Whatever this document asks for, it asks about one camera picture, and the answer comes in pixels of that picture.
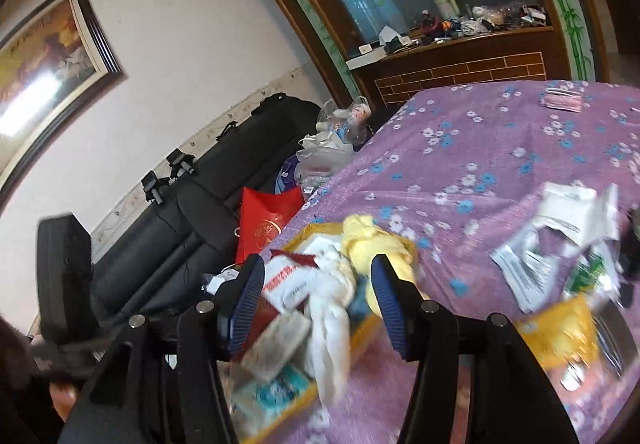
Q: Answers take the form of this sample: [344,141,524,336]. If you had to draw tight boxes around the pile of white sachets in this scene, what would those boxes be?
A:
[490,181,623,315]

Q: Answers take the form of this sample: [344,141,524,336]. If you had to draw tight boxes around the purple floral tablecloth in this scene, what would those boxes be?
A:
[240,79,640,444]

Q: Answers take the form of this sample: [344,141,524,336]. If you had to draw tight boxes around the black clamp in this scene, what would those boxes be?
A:
[166,150,196,180]
[141,174,168,205]

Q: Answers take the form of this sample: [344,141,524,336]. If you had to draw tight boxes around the tissue box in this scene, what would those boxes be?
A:
[380,24,413,50]

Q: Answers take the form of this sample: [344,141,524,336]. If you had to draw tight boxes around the yellow rimmed box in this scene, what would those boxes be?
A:
[225,221,421,442]

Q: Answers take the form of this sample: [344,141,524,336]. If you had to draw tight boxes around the yellow snack packet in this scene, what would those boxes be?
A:
[517,297,601,375]

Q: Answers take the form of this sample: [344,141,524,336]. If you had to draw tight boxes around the person's left forearm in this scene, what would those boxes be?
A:
[0,317,56,444]

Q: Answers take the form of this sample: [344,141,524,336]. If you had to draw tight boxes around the teal cartoon tissue packet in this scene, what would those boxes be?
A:
[232,364,318,435]

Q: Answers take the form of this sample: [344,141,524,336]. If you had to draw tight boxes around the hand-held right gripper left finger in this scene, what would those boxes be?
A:
[57,253,267,444]

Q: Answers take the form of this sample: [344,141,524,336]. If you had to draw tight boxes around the pink packet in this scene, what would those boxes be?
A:
[539,80,586,113]

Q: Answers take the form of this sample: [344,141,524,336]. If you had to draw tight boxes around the clear plastic bags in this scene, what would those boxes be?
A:
[295,97,373,190]

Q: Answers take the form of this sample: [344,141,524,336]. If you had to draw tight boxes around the red gift bag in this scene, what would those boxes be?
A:
[236,187,306,265]

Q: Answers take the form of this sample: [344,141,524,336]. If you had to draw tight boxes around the black case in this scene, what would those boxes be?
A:
[36,213,94,342]

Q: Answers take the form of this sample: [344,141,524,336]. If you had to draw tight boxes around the grey white tissue packet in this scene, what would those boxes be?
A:
[240,311,313,382]

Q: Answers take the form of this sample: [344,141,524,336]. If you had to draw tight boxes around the shiny plastic wrapper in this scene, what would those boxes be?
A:
[592,299,638,375]

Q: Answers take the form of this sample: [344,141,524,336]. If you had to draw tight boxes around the yellow towel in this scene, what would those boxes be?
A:
[342,214,431,320]

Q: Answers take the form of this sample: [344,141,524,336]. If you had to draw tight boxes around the framed painting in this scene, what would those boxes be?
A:
[0,0,123,210]

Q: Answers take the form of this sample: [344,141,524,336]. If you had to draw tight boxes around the white tissue packet red print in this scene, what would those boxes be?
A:
[262,257,321,312]

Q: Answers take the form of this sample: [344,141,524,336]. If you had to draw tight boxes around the black leather sofa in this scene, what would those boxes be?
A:
[90,93,323,325]

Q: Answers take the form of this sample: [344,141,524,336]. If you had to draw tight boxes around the purple printed bag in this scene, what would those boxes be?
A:
[274,159,301,195]

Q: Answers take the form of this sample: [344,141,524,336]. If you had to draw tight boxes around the white towel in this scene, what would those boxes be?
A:
[305,244,361,410]

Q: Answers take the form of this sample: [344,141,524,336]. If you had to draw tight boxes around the black object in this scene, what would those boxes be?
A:
[620,209,640,305]

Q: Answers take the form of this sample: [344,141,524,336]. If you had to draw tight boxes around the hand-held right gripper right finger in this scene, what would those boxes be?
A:
[369,253,578,444]

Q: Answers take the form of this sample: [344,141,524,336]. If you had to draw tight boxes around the plastic water bottle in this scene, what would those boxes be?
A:
[330,117,368,145]

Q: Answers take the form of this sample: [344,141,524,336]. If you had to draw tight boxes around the green packet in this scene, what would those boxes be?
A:
[565,254,618,305]

